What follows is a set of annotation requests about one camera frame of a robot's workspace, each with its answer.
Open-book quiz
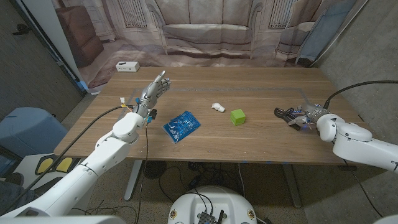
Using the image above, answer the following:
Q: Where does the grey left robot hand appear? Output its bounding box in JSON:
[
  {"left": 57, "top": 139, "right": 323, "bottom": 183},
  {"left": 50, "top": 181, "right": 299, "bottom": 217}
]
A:
[{"left": 133, "top": 70, "right": 172, "bottom": 118}]

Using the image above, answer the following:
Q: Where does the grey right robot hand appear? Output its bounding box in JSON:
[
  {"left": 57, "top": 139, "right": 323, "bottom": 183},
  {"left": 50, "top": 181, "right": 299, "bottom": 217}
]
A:
[{"left": 287, "top": 103, "right": 330, "bottom": 130}]

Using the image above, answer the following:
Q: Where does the black grip strengthener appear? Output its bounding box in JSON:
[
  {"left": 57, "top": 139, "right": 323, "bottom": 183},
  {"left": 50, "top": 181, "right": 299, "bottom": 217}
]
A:
[{"left": 274, "top": 107, "right": 304, "bottom": 131}]

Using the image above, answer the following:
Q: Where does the blue gel bag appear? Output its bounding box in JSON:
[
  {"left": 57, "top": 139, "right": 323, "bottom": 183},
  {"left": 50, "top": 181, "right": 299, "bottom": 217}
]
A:
[{"left": 162, "top": 110, "right": 201, "bottom": 144}]

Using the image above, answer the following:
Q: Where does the green cube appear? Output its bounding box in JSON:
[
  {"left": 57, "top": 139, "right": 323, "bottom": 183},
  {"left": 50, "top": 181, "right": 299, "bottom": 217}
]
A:
[{"left": 230, "top": 108, "right": 247, "bottom": 126}]

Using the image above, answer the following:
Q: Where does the white power outlet box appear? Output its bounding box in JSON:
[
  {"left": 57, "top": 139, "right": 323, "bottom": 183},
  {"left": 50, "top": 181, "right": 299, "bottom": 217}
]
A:
[{"left": 115, "top": 61, "right": 141, "bottom": 73}]

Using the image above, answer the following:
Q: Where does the blue tape piece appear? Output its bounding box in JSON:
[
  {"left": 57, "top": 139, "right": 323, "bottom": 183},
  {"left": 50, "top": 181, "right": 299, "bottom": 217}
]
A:
[{"left": 76, "top": 80, "right": 90, "bottom": 93}]

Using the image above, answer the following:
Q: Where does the black round floor fan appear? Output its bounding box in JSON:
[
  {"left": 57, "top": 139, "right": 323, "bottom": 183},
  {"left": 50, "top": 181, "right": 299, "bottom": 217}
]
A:
[{"left": 142, "top": 160, "right": 167, "bottom": 180}]

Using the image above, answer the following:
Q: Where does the grey metal table leg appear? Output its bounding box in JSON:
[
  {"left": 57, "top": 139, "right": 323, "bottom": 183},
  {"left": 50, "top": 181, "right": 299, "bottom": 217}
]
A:
[
  {"left": 123, "top": 159, "right": 143, "bottom": 202},
  {"left": 281, "top": 164, "right": 303, "bottom": 209}
]

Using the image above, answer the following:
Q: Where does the printed living room backdrop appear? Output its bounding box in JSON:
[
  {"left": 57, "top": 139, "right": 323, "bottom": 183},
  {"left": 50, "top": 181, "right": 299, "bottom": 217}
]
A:
[{"left": 51, "top": 0, "right": 369, "bottom": 95}]

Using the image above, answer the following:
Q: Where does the blue-grey leaning panel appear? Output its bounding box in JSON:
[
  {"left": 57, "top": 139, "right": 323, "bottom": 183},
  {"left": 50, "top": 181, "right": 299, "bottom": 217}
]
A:
[{"left": 295, "top": 0, "right": 357, "bottom": 65}]

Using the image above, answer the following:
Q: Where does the white board with yellow marks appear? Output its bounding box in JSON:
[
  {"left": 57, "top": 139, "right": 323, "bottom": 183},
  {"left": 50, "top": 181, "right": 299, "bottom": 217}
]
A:
[{"left": 14, "top": 152, "right": 97, "bottom": 190}]

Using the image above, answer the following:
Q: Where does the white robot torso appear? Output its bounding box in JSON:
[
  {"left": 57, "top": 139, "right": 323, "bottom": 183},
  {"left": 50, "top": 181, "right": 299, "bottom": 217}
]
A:
[{"left": 167, "top": 185, "right": 258, "bottom": 224}]

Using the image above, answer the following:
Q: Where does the blue plastic bin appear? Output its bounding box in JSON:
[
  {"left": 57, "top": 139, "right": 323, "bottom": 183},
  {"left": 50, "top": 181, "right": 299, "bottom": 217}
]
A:
[{"left": 0, "top": 106, "right": 60, "bottom": 159}]

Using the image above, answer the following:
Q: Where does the person leg in jeans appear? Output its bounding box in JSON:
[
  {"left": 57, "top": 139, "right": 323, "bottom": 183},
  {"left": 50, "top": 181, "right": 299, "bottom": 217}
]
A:
[{"left": 0, "top": 172, "right": 35, "bottom": 216}]

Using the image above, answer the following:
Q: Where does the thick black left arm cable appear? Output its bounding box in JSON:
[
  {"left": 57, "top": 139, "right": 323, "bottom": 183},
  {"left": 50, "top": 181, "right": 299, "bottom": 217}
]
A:
[{"left": 0, "top": 105, "right": 134, "bottom": 215}]

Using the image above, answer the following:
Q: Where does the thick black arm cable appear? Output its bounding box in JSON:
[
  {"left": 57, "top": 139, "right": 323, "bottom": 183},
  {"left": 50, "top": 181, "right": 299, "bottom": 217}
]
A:
[
  {"left": 0, "top": 105, "right": 134, "bottom": 215},
  {"left": 323, "top": 80, "right": 398, "bottom": 110}
]

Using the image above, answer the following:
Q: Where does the thin black left wrist cable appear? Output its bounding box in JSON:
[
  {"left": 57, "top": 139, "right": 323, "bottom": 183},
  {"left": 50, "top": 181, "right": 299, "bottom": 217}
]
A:
[{"left": 136, "top": 123, "right": 150, "bottom": 224}]

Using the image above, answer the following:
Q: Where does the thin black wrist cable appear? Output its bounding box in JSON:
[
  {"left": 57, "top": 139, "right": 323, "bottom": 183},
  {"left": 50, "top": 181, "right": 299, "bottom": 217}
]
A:
[
  {"left": 343, "top": 159, "right": 384, "bottom": 218},
  {"left": 136, "top": 123, "right": 150, "bottom": 224}
]

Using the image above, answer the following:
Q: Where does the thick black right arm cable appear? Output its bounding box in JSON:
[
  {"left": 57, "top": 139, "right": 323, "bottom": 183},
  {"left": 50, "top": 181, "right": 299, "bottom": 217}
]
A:
[{"left": 323, "top": 80, "right": 398, "bottom": 110}]

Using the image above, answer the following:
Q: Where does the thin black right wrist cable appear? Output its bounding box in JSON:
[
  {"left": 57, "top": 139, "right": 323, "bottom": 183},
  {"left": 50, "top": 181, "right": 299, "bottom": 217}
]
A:
[{"left": 343, "top": 159, "right": 384, "bottom": 218}]

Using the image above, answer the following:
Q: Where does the black floor cable tangle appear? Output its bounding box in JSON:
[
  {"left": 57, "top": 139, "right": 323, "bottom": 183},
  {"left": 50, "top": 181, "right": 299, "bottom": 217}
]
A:
[{"left": 157, "top": 161, "right": 240, "bottom": 203}]

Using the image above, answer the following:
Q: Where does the white floor cable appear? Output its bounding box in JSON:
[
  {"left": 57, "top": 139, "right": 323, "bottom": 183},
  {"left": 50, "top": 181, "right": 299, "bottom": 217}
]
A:
[{"left": 238, "top": 163, "right": 247, "bottom": 198}]

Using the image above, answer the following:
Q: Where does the black door handle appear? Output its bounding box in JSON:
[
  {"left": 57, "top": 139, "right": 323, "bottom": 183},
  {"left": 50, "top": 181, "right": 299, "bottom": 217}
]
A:
[{"left": 12, "top": 24, "right": 32, "bottom": 35}]

